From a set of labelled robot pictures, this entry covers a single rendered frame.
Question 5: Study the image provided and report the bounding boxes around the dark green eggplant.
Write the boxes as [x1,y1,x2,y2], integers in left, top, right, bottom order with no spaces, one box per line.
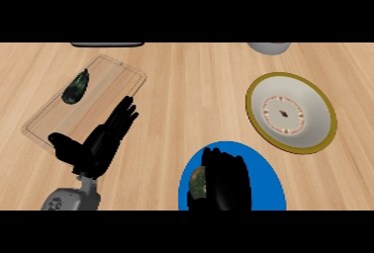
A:
[60,68,90,106]

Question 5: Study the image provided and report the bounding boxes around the white bowl with yellow rim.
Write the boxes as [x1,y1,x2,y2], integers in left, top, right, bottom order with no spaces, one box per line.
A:
[243,71,338,155]

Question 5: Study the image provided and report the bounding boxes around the pale wooden cutting board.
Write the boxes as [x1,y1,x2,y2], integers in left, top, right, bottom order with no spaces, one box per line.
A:
[20,53,149,156]

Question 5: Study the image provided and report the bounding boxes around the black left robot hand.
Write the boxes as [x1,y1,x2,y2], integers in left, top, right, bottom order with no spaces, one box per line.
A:
[47,95,140,181]

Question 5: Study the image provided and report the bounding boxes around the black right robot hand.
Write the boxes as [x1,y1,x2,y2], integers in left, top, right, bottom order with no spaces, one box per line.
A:
[186,146,252,211]

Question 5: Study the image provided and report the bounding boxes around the grey round container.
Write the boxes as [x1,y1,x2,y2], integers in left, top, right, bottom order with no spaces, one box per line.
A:
[245,42,292,56]

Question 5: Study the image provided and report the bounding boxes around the dark grey flat appliance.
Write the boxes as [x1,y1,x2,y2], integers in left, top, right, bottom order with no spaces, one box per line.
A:
[67,42,146,48]

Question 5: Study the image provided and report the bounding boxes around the green mottled squash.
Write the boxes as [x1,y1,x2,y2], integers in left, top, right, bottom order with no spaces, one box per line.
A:
[187,165,208,202]

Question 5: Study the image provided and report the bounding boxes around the blue plate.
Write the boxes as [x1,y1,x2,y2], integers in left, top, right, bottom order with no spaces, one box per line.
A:
[177,140,288,211]

